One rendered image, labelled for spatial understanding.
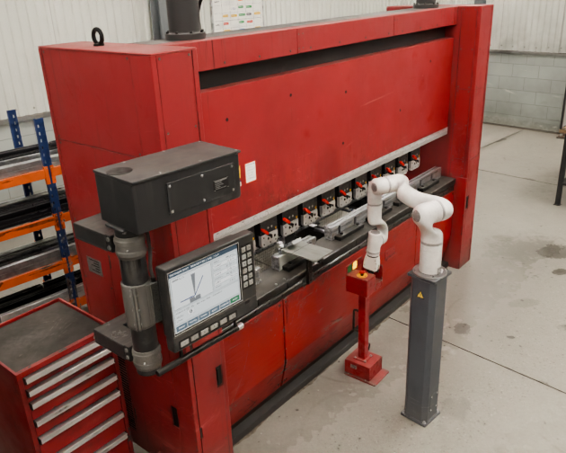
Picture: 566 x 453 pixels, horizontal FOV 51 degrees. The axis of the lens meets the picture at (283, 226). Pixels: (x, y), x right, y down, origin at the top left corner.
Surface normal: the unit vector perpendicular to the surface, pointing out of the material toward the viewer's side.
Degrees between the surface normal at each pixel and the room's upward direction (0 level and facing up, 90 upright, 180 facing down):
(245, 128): 90
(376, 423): 0
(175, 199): 90
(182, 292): 90
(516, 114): 90
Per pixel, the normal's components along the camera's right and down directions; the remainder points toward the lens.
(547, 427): -0.04, -0.92
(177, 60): 0.77, 0.22
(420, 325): -0.71, 0.29
